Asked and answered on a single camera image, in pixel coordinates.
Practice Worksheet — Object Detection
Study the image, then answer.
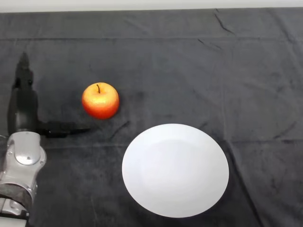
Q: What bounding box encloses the black cloth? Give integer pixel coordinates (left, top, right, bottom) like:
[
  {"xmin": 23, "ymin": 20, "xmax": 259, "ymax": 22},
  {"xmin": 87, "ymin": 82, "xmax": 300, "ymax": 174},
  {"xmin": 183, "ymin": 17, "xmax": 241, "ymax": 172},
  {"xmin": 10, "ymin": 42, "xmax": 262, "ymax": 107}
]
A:
[{"xmin": 0, "ymin": 8, "xmax": 303, "ymax": 227}]

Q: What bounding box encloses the round white plate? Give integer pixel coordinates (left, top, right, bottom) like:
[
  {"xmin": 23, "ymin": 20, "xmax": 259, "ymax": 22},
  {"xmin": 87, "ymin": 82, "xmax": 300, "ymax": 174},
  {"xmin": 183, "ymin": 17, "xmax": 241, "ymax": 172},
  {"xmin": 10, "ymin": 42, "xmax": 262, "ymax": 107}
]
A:
[{"xmin": 121, "ymin": 123, "xmax": 230, "ymax": 218}]

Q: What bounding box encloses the red yellow apple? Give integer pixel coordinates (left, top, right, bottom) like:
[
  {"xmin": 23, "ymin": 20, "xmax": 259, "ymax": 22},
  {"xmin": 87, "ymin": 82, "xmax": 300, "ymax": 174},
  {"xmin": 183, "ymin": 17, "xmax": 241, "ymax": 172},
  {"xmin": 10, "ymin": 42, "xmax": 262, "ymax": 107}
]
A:
[{"xmin": 81, "ymin": 82, "xmax": 120, "ymax": 120}]

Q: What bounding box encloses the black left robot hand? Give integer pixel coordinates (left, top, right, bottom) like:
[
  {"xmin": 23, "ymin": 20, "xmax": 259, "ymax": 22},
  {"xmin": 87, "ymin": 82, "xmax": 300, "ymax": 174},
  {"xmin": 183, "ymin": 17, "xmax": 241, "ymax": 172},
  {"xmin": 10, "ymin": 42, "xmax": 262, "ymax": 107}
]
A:
[{"xmin": 7, "ymin": 52, "xmax": 91, "ymax": 139}]

